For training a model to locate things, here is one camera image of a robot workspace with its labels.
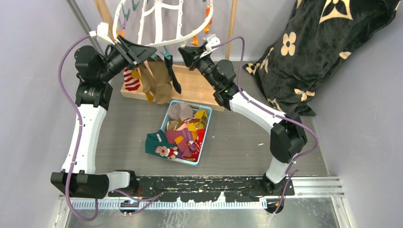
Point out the black floral plush blanket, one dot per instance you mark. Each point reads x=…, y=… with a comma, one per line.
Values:
x=319, y=36

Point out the red white striped santa sock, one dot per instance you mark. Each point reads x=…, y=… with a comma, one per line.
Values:
x=131, y=79

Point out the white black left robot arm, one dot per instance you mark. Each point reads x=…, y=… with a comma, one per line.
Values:
x=77, y=177

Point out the black sock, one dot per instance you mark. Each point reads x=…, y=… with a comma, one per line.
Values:
x=169, y=65

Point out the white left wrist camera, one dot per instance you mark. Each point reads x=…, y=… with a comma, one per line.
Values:
x=102, y=33

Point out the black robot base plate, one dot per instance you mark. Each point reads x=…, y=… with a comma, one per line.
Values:
x=209, y=190

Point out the wooden hanger stand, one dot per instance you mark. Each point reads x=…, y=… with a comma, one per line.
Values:
x=195, y=88

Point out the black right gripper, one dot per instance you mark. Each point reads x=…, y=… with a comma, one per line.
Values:
x=191, y=55

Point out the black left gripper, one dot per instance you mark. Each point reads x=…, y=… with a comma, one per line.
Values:
x=133, y=54

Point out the mustard yellow sock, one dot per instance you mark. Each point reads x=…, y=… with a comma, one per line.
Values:
x=149, y=96

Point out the light blue sock basket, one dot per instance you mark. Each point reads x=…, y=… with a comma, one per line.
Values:
x=194, y=117

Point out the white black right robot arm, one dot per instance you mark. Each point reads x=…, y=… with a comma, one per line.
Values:
x=287, y=136

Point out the teal clothes peg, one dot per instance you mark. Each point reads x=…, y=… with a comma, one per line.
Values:
x=154, y=57
x=167, y=55

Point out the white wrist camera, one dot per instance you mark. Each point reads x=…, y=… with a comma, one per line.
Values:
x=209, y=42
x=102, y=33

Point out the tan brown sock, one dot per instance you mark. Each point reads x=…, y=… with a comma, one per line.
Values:
x=148, y=81
x=163, y=93

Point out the maroon purple sock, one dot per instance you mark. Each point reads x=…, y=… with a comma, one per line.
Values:
x=184, y=139

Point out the white plastic sock hanger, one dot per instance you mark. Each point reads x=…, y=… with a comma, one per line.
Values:
x=169, y=22

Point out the green reindeer christmas sock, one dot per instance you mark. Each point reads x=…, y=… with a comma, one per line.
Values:
x=157, y=144

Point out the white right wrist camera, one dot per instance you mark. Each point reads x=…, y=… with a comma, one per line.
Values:
x=209, y=42

